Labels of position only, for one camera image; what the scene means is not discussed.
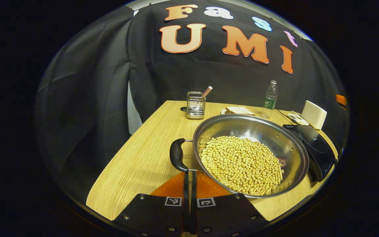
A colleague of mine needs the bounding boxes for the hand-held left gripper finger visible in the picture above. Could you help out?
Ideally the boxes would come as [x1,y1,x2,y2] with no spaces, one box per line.
[112,171,190,236]
[189,171,270,237]

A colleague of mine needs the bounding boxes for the black induction cooktop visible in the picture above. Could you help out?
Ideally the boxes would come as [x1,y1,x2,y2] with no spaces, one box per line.
[282,124,336,182]

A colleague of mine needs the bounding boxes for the stainless steel pot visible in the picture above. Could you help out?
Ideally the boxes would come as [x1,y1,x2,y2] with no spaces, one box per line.
[170,114,309,199]

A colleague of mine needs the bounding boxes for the white toaster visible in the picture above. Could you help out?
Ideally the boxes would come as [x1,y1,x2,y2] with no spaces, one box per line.
[301,100,327,130]

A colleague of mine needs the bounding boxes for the pile of yellow soybeans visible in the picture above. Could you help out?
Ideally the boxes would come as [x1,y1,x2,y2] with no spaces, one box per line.
[201,136,284,196]

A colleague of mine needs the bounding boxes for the clear plastic water bottle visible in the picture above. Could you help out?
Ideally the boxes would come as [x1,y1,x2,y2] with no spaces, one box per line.
[262,80,278,119]

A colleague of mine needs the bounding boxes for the toast sandwich with lettuce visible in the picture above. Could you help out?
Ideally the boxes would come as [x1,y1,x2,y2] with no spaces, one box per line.
[225,106,256,116]

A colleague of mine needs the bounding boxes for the black backdrop cloth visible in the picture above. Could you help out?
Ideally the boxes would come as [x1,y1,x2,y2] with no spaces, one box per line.
[33,0,351,204]

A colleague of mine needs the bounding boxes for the metal wire holder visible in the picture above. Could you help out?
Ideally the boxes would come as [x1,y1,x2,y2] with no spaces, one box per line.
[186,92,206,119]

